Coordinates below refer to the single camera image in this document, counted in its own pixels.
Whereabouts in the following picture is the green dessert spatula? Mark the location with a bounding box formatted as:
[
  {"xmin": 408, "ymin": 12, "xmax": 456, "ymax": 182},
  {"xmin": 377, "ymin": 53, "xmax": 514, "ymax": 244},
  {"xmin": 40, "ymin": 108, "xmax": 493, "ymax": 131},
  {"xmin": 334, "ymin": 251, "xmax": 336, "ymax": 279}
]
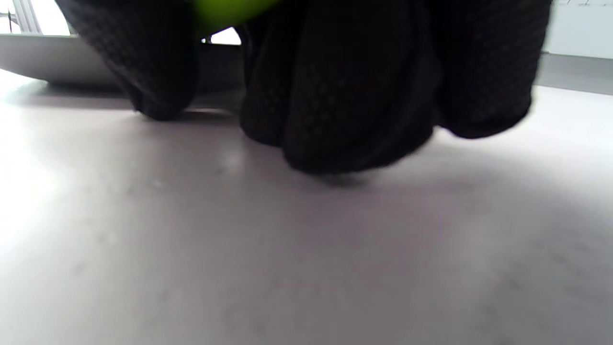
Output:
[{"xmin": 192, "ymin": 0, "xmax": 283, "ymax": 36}]

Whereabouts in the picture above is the person's right hand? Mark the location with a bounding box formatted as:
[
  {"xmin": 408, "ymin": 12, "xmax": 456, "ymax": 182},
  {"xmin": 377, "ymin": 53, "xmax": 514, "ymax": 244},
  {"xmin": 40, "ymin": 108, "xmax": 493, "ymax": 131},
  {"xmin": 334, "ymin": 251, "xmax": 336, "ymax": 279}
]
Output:
[{"xmin": 55, "ymin": 0, "xmax": 554, "ymax": 175}]

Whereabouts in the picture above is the grey round plate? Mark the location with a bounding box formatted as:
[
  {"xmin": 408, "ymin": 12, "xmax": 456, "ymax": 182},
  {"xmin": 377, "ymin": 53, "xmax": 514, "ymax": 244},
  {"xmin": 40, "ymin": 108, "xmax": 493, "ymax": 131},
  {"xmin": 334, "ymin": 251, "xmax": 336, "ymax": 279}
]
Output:
[{"xmin": 0, "ymin": 34, "xmax": 242, "ymax": 92}]

